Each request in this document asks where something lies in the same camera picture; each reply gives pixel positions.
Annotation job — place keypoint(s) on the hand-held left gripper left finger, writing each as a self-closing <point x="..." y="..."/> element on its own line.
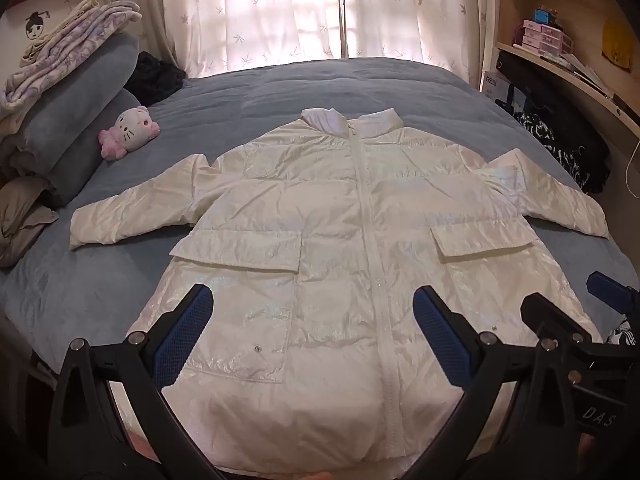
<point x="184" y="332"/>

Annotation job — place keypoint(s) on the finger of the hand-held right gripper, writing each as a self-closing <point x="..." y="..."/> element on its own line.
<point x="550" y="312"/>
<point x="607" y="287"/>

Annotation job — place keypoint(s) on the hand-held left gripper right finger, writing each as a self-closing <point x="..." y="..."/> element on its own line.
<point x="442" y="335"/>

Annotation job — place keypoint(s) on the white shiny puffer jacket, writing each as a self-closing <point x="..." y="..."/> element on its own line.
<point x="325" y="210"/>

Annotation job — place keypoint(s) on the black white patterned cloth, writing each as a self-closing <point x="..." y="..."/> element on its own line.
<point x="560" y="150"/>

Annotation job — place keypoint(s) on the beige crumpled cloth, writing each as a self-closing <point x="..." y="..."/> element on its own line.
<point x="22" y="220"/>

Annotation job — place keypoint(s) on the grey-blue pillow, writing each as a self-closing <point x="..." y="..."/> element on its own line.
<point x="85" y="160"/>

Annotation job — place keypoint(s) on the black fabric bag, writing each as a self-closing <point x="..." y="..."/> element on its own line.
<point x="545" y="90"/>

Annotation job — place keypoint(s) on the pink white cat plush toy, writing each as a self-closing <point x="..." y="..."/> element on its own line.
<point x="130" y="127"/>

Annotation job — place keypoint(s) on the white cardboard box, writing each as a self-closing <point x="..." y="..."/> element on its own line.
<point x="495" y="87"/>

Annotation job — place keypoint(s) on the black crumpled cloth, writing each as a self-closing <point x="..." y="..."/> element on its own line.
<point x="157" y="77"/>

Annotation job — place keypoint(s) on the stack of pink boxes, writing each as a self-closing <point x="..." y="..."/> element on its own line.
<point x="542" y="37"/>

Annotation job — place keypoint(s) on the stack of folded grey blankets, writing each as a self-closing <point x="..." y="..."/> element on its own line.
<point x="75" y="95"/>

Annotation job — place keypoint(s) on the grey-blue fleece bed blanket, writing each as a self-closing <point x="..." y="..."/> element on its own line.
<point x="300" y="85"/>

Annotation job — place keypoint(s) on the small blue red box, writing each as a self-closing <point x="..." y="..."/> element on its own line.
<point x="544" y="16"/>

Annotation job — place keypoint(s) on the purple floral folded blanket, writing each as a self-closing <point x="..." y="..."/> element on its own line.
<point x="65" y="45"/>

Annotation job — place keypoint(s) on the white leaf print curtain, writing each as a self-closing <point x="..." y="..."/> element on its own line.
<point x="415" y="10"/>
<point x="250" y="10"/>

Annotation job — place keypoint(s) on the cartoon face wall poster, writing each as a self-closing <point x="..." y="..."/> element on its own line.
<point x="35" y="25"/>

